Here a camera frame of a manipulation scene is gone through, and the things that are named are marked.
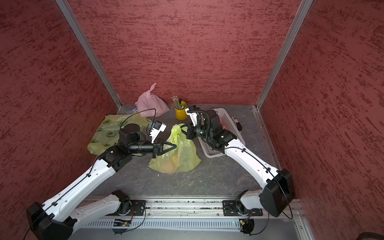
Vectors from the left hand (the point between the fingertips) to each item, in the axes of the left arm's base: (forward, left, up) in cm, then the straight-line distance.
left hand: (174, 150), depth 64 cm
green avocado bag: (-1, -4, -6) cm, 7 cm away
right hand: (+10, -1, 0) cm, 11 cm away
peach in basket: (-5, +2, -8) cm, 9 cm away
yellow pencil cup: (+40, +2, -21) cm, 45 cm away
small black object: (+33, -39, -24) cm, 57 cm away
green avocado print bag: (+23, +51, -24) cm, 60 cm away
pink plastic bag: (+45, +25, -17) cm, 54 cm away
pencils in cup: (+44, +4, -15) cm, 47 cm away
